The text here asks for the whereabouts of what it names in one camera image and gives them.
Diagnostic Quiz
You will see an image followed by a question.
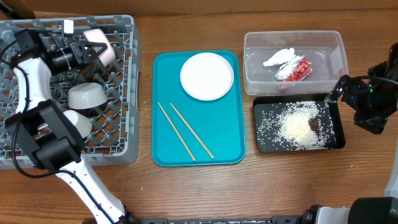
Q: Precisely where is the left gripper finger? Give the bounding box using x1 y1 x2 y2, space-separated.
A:
81 51 106 64
70 40 108 52

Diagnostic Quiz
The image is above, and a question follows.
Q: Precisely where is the pink small bowl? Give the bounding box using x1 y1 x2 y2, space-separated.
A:
83 29 116 67

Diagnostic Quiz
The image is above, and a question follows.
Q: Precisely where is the grey bowl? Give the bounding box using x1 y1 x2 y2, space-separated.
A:
68 83 108 110

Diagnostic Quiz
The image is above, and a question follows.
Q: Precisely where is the brown food scrap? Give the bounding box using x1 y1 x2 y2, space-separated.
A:
308 118 320 132

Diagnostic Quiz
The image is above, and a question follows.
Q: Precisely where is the white paper cup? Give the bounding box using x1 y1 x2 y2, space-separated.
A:
63 110 92 138

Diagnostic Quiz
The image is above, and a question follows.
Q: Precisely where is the red snack wrapper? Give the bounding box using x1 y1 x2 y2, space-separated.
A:
275 56 312 90

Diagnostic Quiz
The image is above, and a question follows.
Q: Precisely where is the white rice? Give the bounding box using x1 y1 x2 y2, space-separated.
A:
254 101 336 152

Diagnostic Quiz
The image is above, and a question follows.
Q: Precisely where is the white tissue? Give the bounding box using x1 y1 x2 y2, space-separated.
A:
263 48 304 70

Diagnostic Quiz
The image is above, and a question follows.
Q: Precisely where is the wooden chopstick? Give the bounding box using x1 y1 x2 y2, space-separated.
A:
170 102 215 159
157 101 196 162

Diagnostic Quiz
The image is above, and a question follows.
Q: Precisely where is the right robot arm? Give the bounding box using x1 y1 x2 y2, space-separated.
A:
292 44 397 223

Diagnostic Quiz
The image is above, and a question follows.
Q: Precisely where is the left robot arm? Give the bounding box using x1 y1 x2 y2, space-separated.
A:
4 29 137 223

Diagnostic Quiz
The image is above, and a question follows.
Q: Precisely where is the clear plastic waste bin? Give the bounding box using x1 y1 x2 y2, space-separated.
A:
243 30 348 96

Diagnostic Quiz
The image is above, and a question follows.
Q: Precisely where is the black food waste tray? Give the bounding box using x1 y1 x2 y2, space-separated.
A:
253 93 346 153

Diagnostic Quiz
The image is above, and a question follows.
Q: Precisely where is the grey plastic dish rack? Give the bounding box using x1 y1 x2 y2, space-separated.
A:
1 15 142 166

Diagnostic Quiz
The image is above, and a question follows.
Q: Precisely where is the large white round plate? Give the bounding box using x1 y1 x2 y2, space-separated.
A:
180 52 234 101

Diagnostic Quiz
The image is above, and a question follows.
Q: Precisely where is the teal plastic serving tray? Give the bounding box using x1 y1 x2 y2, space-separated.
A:
152 50 246 167

